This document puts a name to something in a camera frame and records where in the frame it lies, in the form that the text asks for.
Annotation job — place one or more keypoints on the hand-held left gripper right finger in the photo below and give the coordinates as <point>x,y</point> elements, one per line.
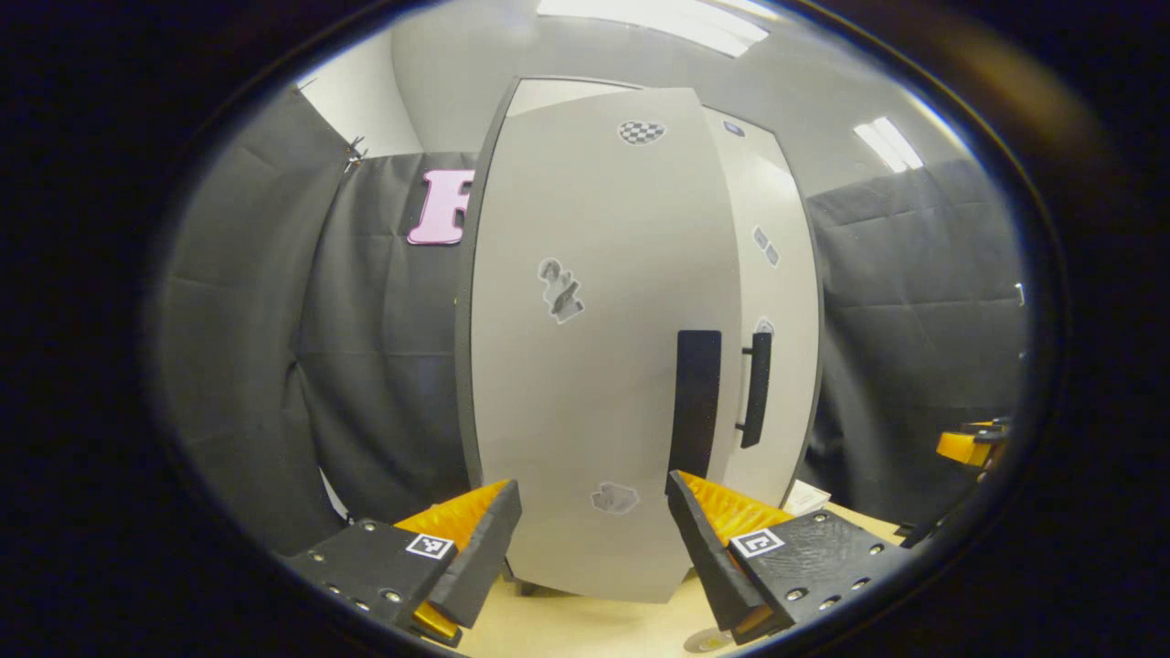
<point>704,548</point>

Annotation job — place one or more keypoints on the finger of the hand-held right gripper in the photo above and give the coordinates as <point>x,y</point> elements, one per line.
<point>960,448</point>
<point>941,516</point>

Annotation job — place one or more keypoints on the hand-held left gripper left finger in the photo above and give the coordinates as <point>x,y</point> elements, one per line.
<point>480,557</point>

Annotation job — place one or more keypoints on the clear plastic bottle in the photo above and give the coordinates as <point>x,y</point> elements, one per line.
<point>708,640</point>

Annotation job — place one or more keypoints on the white cabinet door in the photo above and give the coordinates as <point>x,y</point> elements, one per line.
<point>786,274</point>
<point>585,384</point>

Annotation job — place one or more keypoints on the white and grey cabinet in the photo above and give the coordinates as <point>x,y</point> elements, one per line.
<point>464,366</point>

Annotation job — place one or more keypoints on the white paper sheet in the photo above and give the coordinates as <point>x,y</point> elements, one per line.
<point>806,498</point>

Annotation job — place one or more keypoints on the black backdrop cloth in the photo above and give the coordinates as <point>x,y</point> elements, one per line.
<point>384,366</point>

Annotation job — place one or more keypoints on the small ceiling light panel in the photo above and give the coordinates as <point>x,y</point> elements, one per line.
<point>887,143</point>

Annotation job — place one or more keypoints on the large ceiling light panel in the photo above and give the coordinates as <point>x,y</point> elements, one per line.
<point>658,23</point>

